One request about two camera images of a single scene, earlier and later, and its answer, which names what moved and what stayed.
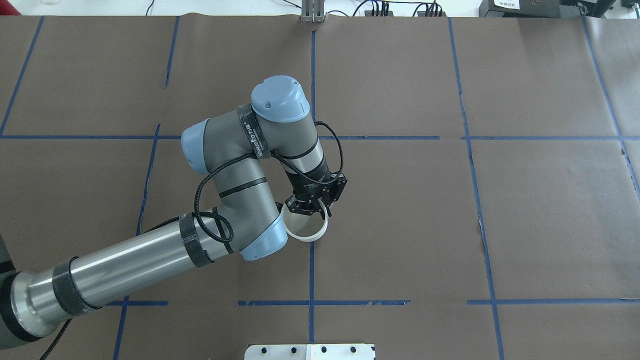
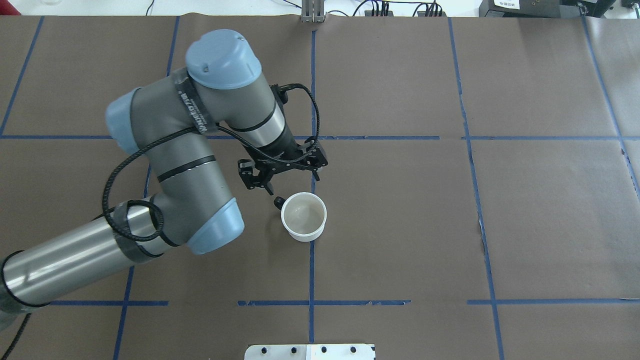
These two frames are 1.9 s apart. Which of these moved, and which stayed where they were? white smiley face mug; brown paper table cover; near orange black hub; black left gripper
Moved: black left gripper
Stayed: white smiley face mug; near orange black hub; brown paper table cover
